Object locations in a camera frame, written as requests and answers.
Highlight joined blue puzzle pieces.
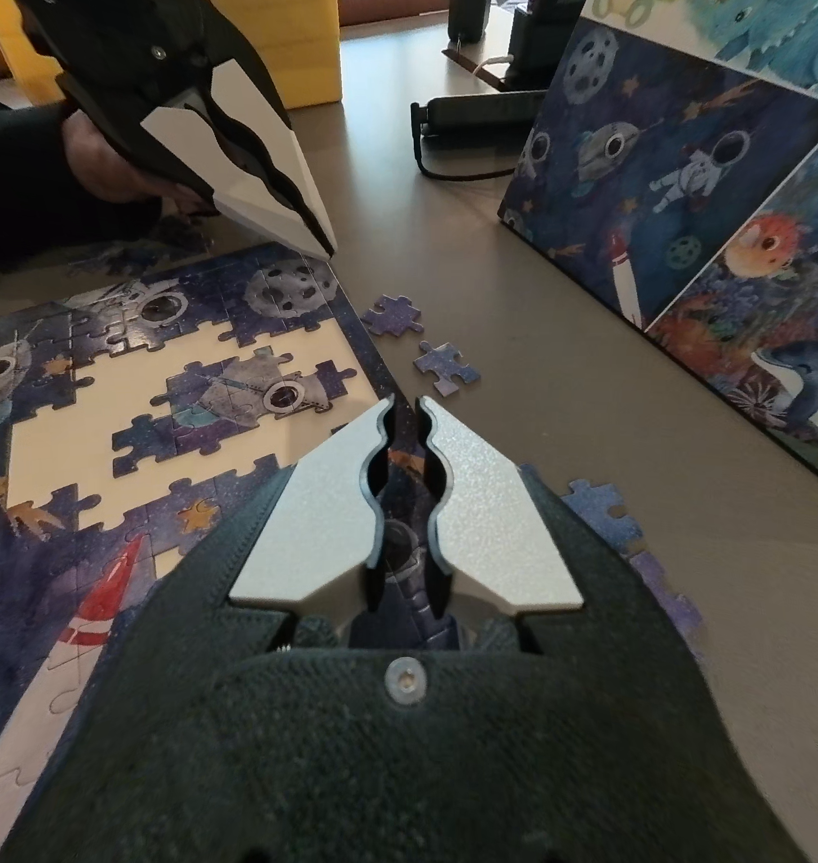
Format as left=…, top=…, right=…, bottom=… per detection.
left=560, top=479, right=705, bottom=665

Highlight person's left hand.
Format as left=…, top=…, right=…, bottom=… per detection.
left=61, top=110, right=221, bottom=217

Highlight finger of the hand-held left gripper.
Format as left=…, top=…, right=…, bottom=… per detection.
left=141, top=94, right=335, bottom=262
left=208, top=58, right=337, bottom=256

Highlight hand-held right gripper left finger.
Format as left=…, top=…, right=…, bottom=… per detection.
left=228, top=396, right=398, bottom=616

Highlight large black charger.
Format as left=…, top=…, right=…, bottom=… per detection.
left=506, top=0, right=553, bottom=89

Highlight black bar device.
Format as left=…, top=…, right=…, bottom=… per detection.
left=412, top=91, right=548, bottom=139

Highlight small black charger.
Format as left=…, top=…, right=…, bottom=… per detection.
left=447, top=0, right=488, bottom=45

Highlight colourful printed puzzle box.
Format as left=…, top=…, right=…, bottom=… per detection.
left=498, top=0, right=818, bottom=492

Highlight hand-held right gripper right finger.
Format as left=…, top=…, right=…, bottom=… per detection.
left=416, top=396, right=586, bottom=620

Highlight wooden table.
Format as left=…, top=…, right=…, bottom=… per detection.
left=340, top=0, right=450, bottom=28

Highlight blue jigsaw puzzle piece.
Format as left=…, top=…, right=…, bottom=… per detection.
left=360, top=293, right=425, bottom=338
left=412, top=340, right=483, bottom=397

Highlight black cable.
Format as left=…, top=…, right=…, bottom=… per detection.
left=413, top=104, right=518, bottom=183

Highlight space jigsaw puzzle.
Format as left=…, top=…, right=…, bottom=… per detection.
left=0, top=243, right=467, bottom=817

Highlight yellow box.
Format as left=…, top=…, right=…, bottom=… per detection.
left=0, top=0, right=342, bottom=109

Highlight person's left forearm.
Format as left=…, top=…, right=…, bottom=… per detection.
left=0, top=94, right=163, bottom=274

